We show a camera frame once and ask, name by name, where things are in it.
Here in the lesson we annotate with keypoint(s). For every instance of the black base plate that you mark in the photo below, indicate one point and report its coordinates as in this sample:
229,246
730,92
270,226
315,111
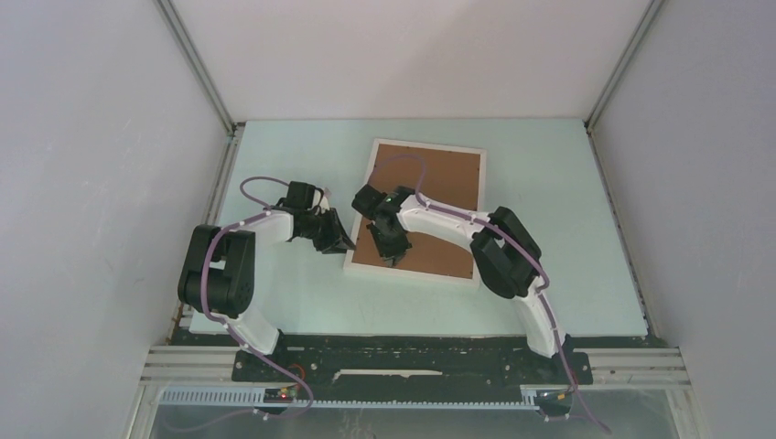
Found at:
414,369

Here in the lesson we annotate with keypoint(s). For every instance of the aluminium corner rail right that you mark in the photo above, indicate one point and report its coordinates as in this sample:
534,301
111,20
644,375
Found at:
649,16

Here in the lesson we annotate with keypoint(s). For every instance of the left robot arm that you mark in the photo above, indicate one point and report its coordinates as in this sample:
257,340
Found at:
217,276

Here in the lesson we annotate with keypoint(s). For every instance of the white picture frame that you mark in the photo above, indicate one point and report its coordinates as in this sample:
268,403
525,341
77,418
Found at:
482,182

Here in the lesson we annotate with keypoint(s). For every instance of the aluminium corner rail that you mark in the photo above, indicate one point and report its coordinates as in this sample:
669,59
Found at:
191,55
649,16

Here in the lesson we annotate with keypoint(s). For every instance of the brown backing board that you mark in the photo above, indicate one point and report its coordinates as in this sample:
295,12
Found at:
448,176

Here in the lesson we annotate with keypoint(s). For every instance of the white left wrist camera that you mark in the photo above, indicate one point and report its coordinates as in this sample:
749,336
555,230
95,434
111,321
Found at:
324,199

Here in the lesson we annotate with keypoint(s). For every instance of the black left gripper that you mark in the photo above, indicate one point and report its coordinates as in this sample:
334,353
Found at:
338,240

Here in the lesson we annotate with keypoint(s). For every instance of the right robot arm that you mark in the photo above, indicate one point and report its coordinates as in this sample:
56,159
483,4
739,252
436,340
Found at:
503,251

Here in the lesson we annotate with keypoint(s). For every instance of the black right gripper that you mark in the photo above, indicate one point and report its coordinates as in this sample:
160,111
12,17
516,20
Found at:
392,255

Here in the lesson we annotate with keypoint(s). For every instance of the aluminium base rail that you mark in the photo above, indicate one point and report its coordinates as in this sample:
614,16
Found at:
202,372

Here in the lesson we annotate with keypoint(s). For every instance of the aluminium corner rail left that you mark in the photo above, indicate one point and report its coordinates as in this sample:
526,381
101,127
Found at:
191,55

